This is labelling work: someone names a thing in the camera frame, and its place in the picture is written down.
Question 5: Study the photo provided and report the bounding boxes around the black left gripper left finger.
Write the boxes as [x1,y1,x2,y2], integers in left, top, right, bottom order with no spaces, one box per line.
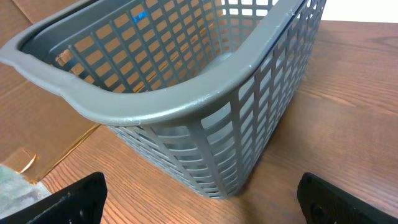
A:
[1,172,108,224]

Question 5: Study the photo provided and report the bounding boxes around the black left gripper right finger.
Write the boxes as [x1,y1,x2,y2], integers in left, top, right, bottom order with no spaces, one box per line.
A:
[297,172,397,224]

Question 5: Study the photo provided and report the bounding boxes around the brown cardboard sheet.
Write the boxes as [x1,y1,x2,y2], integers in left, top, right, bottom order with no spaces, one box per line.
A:
[1,0,98,184]

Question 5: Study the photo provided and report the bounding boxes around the grey plastic basket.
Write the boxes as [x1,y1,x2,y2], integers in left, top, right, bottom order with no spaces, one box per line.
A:
[1,0,326,199]

